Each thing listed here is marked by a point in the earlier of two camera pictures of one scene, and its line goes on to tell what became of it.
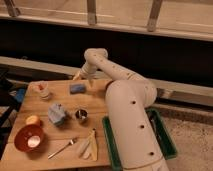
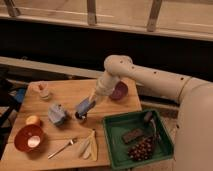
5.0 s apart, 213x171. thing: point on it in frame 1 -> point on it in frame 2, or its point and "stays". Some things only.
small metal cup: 81,114 stays
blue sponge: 77,88 -> 82,107
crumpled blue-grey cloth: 56,113 stays
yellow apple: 32,120 stays
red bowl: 29,138 stays
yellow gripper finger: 91,81 -> 91,98
